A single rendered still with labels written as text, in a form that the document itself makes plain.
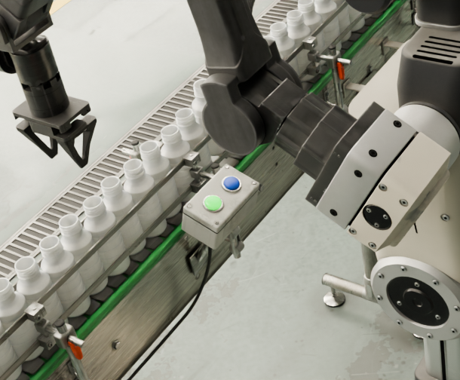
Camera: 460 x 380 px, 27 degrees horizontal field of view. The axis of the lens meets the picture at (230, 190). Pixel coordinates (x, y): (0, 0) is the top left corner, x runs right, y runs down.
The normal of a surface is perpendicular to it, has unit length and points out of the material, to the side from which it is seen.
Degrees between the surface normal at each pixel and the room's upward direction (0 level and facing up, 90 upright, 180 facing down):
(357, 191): 90
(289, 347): 0
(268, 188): 90
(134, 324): 90
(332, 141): 44
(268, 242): 0
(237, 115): 89
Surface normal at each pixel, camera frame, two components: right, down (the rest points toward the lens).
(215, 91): -0.56, 0.59
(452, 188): -0.06, 0.63
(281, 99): 0.25, -0.55
